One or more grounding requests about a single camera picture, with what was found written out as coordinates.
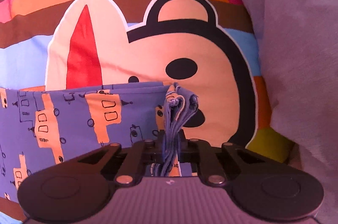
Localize blue patterned pajama pants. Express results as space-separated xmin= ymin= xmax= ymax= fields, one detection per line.
xmin=1 ymin=82 xmax=199 ymax=201

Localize colourful cartoon bed sheet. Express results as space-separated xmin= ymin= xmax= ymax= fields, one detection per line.
xmin=0 ymin=0 xmax=296 ymax=224

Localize grey lilac duvet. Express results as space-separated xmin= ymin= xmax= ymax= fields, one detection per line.
xmin=242 ymin=0 xmax=337 ymax=223

